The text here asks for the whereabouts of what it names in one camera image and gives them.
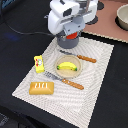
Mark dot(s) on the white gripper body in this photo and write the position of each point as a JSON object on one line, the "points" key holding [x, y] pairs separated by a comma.
{"points": [[67, 16]]}

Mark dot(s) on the white bowl on stove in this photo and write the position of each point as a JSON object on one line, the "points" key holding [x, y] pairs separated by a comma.
{"points": [[122, 14]]}

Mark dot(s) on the white woven placemat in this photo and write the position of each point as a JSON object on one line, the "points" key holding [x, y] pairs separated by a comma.
{"points": [[68, 103]]}

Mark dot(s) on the red toy tomato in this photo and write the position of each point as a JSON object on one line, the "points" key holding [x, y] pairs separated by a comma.
{"points": [[72, 36]]}

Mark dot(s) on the knife with wooden handle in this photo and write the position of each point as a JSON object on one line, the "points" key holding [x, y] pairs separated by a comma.
{"points": [[79, 56]]}

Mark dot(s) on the beige round plate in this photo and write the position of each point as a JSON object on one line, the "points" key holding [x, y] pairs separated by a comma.
{"points": [[67, 73]]}

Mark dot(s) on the pink toy stove top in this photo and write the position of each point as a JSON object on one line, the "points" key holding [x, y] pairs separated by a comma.
{"points": [[106, 25]]}

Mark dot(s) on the toy bread loaf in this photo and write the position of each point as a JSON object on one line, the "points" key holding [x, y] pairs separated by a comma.
{"points": [[39, 88]]}

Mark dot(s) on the fork with wooden handle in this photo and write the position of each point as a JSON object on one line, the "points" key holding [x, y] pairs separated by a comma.
{"points": [[54, 77]]}

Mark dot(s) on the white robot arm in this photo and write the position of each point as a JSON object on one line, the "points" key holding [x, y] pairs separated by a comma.
{"points": [[92, 9]]}

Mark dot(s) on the yellow toy banana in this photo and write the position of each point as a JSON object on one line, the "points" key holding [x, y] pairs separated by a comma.
{"points": [[67, 65]]}

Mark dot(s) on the yellow toy box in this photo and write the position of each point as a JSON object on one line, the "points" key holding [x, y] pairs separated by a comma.
{"points": [[39, 64]]}

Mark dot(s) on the grey pot with handles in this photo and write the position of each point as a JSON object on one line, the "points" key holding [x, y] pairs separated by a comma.
{"points": [[65, 43]]}

